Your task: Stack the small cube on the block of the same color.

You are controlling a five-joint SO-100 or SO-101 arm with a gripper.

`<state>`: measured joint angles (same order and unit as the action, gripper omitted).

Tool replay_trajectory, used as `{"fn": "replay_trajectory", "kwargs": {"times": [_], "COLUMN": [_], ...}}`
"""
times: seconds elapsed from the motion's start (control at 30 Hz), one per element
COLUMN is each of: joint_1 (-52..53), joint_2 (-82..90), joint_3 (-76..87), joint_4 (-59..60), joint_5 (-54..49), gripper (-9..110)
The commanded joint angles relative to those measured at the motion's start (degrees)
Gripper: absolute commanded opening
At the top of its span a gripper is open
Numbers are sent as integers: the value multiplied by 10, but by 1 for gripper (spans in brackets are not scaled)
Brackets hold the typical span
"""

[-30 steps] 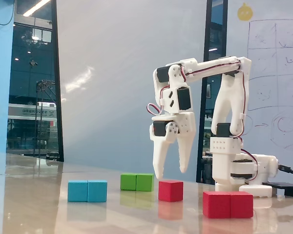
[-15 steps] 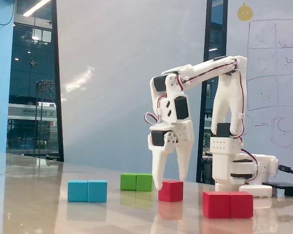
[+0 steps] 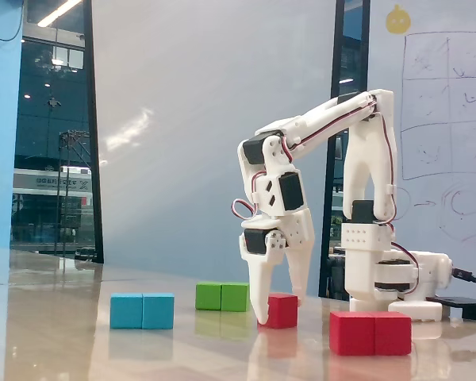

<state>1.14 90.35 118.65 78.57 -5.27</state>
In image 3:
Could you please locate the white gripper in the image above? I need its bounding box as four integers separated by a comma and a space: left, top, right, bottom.
239, 208, 316, 325

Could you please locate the small red cube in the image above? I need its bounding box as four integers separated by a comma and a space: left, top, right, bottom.
257, 292, 299, 329

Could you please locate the long green block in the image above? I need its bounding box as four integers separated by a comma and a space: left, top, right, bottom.
194, 281, 250, 313

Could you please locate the long red block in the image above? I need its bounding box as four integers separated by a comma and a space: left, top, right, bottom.
328, 310, 413, 357

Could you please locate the long blue block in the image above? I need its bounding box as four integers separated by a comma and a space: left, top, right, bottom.
109, 292, 175, 330

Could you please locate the black power adapter box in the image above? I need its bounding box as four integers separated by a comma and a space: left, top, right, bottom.
425, 295, 476, 323

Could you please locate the yellow round sticker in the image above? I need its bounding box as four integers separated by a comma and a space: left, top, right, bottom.
385, 3, 412, 35

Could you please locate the gripper servo cable loop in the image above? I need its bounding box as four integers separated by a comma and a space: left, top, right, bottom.
232, 198, 265, 222

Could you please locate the base servo cable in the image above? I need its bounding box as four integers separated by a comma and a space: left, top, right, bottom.
390, 221, 421, 297

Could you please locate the forearm servo cable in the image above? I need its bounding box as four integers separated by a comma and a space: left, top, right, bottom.
283, 98, 380, 164

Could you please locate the upper arm servo cable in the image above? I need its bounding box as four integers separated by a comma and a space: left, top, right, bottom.
374, 101, 400, 239

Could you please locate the black power cable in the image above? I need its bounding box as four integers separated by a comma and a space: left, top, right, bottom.
451, 267, 476, 305

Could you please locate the wide black window frame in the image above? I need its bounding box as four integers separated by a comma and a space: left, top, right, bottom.
318, 0, 372, 298

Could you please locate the slim black window frame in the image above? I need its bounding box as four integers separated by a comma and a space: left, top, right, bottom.
82, 0, 105, 265

